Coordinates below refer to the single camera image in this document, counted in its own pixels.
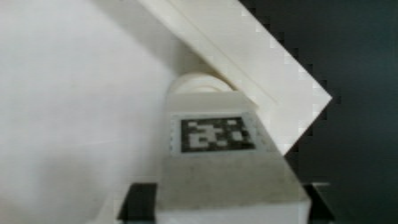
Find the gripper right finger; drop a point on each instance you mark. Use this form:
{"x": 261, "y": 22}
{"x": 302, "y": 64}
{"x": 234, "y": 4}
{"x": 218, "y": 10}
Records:
{"x": 321, "y": 213}

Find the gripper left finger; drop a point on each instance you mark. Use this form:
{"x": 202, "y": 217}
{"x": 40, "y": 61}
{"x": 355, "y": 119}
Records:
{"x": 138, "y": 209}

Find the white square tabletop tray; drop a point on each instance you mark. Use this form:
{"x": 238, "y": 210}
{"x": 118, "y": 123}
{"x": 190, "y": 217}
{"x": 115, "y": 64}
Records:
{"x": 94, "y": 54}

